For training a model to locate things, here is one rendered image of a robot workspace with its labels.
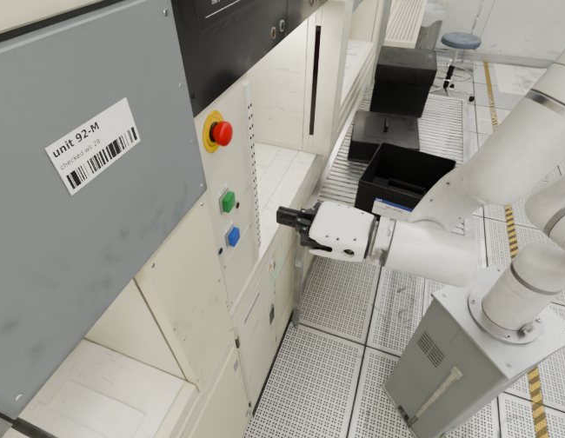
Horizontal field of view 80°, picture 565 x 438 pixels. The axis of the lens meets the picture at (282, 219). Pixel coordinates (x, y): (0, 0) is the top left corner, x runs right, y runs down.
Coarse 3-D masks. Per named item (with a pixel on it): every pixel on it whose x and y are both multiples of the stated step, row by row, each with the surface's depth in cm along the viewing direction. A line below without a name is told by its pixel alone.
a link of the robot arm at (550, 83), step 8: (560, 56) 41; (552, 64) 42; (560, 64) 41; (544, 72) 43; (552, 72) 41; (560, 72) 40; (544, 80) 42; (552, 80) 41; (560, 80) 40; (536, 88) 42; (544, 88) 41; (552, 88) 41; (560, 88) 40; (552, 96) 40; (560, 96) 40
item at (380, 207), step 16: (384, 144) 131; (384, 160) 135; (400, 160) 132; (416, 160) 129; (432, 160) 126; (448, 160) 123; (368, 176) 127; (384, 176) 140; (400, 176) 137; (416, 176) 133; (432, 176) 130; (368, 192) 115; (384, 192) 112; (400, 192) 109; (416, 192) 134; (368, 208) 119; (384, 208) 116; (400, 208) 113
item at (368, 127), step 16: (368, 112) 163; (368, 128) 152; (384, 128) 152; (400, 128) 152; (416, 128) 152; (352, 144) 146; (368, 144) 144; (400, 144) 142; (416, 144) 142; (352, 160) 151; (368, 160) 149
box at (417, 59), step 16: (384, 48) 183; (400, 48) 183; (384, 64) 166; (400, 64) 166; (416, 64) 166; (432, 64) 166; (384, 80) 171; (400, 80) 169; (416, 80) 166; (432, 80) 165; (384, 96) 177; (400, 96) 175; (416, 96) 172; (384, 112) 182; (400, 112) 180; (416, 112) 178
